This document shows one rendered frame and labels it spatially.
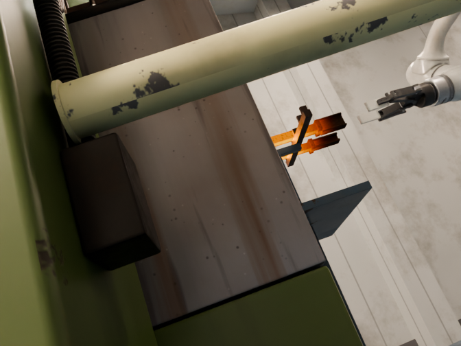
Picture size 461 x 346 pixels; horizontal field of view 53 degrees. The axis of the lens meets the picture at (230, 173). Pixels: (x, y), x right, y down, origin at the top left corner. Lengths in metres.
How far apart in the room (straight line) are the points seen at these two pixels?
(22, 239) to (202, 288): 0.29
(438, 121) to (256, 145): 4.98
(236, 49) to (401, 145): 4.69
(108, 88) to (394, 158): 4.60
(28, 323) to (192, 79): 0.20
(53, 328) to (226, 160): 0.36
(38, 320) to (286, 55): 0.25
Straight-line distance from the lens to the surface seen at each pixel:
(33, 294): 0.26
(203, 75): 0.36
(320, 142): 1.52
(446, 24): 1.71
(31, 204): 0.28
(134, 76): 0.36
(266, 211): 0.55
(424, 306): 4.11
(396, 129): 5.12
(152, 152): 0.59
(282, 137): 1.36
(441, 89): 1.57
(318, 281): 0.53
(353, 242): 4.22
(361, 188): 1.13
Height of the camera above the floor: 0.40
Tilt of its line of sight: 22 degrees up
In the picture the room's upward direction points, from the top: 22 degrees counter-clockwise
